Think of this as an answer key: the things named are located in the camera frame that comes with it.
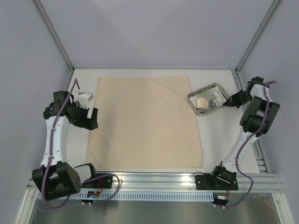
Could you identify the aluminium frame post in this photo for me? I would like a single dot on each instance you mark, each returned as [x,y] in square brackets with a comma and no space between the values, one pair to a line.
[261,28]
[46,20]

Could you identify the left aluminium frame post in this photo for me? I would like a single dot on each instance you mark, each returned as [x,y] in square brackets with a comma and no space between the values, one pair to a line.
[46,20]

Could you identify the stainless steel tray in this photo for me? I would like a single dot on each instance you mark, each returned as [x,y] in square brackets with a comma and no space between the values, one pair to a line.
[202,112]

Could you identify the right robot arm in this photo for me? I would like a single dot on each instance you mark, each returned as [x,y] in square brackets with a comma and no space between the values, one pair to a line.
[255,122]

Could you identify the aluminium mounting rail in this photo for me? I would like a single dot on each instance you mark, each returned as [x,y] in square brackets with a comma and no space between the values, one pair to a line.
[185,182]

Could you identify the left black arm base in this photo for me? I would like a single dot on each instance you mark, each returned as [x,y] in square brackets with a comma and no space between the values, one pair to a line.
[100,181]

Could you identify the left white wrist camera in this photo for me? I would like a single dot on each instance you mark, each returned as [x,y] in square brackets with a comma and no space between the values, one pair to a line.
[84,100]

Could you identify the slotted cable duct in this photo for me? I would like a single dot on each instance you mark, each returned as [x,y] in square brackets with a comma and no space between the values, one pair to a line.
[150,196]

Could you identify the beige cloth mat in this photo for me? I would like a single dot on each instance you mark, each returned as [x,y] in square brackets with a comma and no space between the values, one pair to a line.
[144,123]

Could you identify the white gauze pad stack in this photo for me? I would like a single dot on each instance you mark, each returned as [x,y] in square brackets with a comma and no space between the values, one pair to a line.
[194,99]

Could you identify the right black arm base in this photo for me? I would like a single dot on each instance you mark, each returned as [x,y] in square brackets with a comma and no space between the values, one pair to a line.
[205,182]

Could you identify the long needle holder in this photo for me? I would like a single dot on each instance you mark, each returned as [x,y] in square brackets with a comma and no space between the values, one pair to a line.
[213,103]

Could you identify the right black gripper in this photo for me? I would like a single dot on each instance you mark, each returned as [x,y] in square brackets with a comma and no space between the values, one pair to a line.
[234,101]

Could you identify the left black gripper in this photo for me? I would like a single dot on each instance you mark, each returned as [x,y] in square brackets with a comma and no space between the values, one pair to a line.
[88,123]

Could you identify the right aluminium frame post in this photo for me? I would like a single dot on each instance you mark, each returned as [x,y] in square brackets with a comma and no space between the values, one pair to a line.
[261,28]

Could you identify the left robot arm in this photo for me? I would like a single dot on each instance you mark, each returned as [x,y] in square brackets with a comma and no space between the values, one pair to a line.
[56,178]

